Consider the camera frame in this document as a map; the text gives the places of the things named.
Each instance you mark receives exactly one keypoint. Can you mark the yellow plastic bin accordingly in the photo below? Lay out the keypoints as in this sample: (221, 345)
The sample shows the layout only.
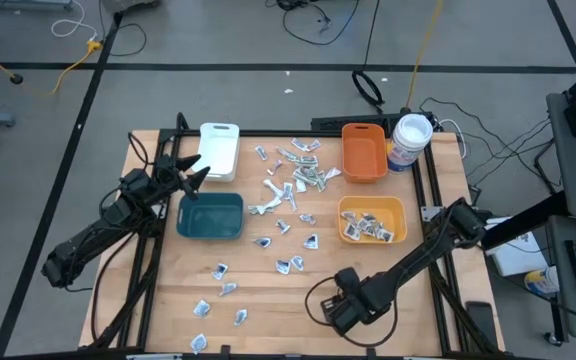
(395, 207)

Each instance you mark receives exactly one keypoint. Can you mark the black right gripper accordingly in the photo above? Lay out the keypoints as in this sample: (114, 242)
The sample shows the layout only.
(343, 315)

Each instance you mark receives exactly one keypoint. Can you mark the white blue-print pad packet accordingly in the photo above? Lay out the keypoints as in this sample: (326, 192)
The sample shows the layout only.
(371, 231)
(385, 235)
(297, 262)
(311, 242)
(240, 316)
(368, 220)
(201, 308)
(308, 218)
(228, 288)
(351, 231)
(220, 271)
(263, 242)
(198, 344)
(283, 266)
(282, 226)
(349, 216)

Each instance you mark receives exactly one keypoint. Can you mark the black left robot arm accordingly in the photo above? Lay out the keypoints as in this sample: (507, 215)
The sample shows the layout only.
(93, 235)

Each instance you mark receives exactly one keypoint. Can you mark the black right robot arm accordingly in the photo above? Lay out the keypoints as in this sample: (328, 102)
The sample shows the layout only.
(408, 260)

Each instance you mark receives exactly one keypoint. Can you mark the black phone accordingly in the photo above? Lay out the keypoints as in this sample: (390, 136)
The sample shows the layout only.
(482, 325)

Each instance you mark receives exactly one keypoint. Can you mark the white plastic bin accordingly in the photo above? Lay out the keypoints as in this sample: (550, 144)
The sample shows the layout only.
(220, 150)

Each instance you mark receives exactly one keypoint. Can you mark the black metal beam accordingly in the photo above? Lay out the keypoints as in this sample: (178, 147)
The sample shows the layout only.
(523, 222)

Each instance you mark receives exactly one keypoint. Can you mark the white disinfectant wipes canister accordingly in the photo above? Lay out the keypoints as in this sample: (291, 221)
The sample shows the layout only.
(410, 132)

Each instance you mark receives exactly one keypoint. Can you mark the white green-striped bandage packet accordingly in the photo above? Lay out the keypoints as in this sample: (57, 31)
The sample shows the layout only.
(302, 175)
(286, 153)
(288, 190)
(292, 201)
(319, 181)
(300, 185)
(307, 160)

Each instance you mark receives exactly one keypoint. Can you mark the white box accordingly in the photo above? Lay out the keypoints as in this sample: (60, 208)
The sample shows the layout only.
(515, 255)

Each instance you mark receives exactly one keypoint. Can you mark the white yellow wipes bottle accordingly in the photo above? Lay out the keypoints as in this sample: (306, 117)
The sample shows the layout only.
(542, 281)

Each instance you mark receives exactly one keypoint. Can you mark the orange plastic bin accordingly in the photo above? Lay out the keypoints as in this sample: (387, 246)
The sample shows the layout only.
(364, 155)

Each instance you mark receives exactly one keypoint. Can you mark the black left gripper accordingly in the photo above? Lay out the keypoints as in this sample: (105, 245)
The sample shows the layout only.
(173, 182)

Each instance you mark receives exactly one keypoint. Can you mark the teal plastic bin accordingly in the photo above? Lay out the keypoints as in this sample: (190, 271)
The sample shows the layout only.
(210, 217)

